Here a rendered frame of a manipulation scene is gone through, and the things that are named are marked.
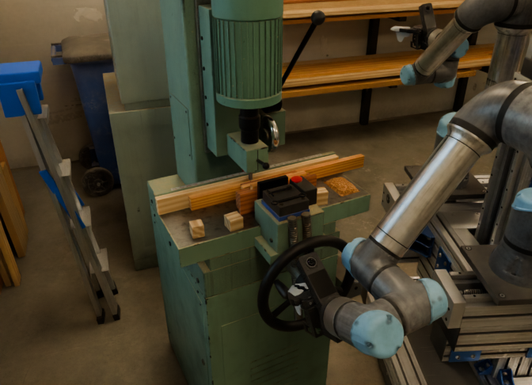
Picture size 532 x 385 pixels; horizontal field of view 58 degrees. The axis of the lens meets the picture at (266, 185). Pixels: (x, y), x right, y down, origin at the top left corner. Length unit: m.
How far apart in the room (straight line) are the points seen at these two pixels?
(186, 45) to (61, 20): 2.24
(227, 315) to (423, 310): 0.70
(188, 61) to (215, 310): 0.71
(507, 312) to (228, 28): 1.01
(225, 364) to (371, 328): 0.83
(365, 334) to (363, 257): 0.19
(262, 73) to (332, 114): 3.06
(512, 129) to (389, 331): 0.40
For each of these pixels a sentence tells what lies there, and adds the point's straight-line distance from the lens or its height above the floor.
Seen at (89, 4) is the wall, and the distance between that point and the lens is 3.57.
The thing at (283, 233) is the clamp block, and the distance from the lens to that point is 1.22.
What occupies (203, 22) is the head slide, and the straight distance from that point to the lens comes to 1.36.
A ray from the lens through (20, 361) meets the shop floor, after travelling 2.37.
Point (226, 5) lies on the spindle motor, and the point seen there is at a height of 1.45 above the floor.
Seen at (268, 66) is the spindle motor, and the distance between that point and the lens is 1.22.
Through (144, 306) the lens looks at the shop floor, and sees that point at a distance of 2.43.
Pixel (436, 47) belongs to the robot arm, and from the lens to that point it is 1.74.
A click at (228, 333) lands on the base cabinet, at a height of 0.55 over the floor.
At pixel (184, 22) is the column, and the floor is 1.37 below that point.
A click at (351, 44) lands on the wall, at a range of 4.14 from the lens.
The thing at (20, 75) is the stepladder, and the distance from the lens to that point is 1.88.
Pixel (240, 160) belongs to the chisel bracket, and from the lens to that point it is 1.36.
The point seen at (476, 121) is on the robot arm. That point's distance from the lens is 0.96.
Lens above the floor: 1.63
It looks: 29 degrees down
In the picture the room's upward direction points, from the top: straight up
